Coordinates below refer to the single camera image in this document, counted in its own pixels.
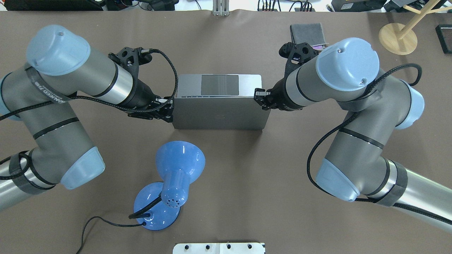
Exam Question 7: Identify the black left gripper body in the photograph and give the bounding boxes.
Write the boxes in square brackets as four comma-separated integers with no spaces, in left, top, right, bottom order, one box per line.
[127,96,174,123]

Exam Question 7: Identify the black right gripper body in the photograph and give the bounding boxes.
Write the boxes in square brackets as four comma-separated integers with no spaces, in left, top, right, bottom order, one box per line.
[254,88,283,110]

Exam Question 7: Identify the grey laptop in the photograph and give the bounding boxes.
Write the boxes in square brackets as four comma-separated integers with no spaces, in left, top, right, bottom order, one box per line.
[172,74,270,130]

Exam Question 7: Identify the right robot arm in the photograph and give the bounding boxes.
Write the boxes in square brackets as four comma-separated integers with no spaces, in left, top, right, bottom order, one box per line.
[254,37,451,232]

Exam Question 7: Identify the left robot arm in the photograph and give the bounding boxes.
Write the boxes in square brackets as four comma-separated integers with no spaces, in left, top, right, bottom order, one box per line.
[1,25,179,210]

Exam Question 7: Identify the blue desk lamp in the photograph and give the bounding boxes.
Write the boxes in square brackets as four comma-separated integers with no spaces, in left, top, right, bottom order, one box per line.
[129,140,206,230]

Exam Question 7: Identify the grey folded cloth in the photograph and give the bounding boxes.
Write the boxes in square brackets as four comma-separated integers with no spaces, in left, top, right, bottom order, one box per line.
[290,23,328,47]

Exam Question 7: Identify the round wooden stand base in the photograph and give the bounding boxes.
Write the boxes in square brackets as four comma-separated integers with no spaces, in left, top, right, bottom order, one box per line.
[378,23,418,56]

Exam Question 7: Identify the wooden stand pole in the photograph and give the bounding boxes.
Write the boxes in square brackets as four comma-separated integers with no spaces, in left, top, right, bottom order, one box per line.
[397,0,452,40]

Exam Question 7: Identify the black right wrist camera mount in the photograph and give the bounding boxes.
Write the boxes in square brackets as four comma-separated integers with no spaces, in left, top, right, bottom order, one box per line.
[278,42,321,77]

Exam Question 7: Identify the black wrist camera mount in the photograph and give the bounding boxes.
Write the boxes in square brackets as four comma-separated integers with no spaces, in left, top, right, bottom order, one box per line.
[108,47,152,78]
[278,42,321,77]

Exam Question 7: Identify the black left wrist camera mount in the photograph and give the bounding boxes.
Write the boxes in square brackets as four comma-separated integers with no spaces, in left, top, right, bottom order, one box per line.
[108,47,152,78]

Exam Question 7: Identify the black lamp power cord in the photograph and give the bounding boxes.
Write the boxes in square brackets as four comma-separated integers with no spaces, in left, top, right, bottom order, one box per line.
[76,216,147,254]

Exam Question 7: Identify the white perforated bracket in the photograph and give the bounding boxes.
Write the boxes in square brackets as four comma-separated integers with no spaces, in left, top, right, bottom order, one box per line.
[172,242,266,254]

